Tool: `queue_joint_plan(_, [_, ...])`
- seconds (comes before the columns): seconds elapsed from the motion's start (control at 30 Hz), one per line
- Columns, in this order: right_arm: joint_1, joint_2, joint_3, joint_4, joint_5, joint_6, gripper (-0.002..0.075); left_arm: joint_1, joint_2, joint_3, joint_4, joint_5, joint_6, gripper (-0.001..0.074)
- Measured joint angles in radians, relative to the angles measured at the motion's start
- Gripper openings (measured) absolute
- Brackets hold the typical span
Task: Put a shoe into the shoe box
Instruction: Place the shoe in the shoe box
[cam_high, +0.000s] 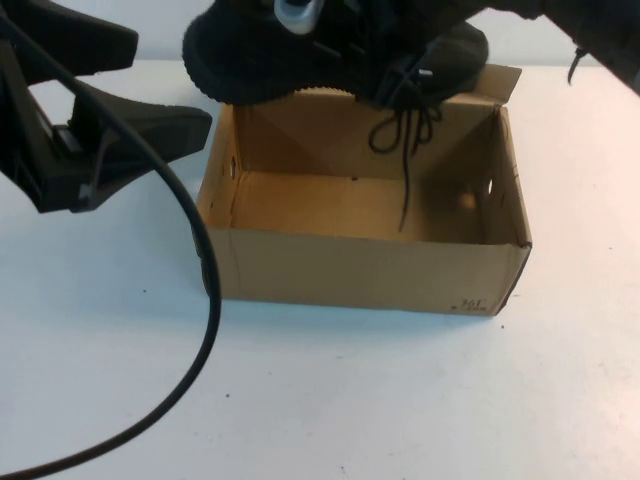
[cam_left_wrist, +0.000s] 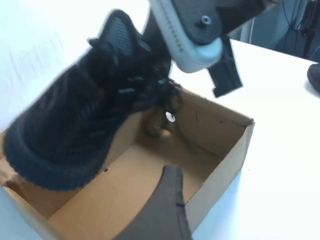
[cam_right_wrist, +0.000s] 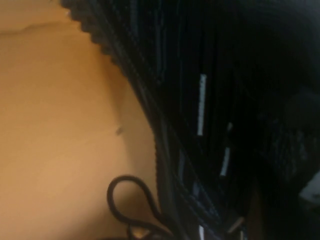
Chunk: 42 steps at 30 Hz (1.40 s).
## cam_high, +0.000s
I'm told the black cable tie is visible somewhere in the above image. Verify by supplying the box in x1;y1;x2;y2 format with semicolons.
566;43;590;87

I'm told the brown cardboard shoe box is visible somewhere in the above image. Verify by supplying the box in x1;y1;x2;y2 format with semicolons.
196;63;534;317

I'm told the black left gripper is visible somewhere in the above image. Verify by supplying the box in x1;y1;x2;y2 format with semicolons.
0;0;215;215

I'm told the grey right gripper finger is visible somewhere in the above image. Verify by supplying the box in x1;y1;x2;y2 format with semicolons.
273;0;322;38

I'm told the black cable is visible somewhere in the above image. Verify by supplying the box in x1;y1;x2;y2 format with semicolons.
0;9;223;479

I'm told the black knit sneaker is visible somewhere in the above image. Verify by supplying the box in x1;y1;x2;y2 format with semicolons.
182;0;490;234

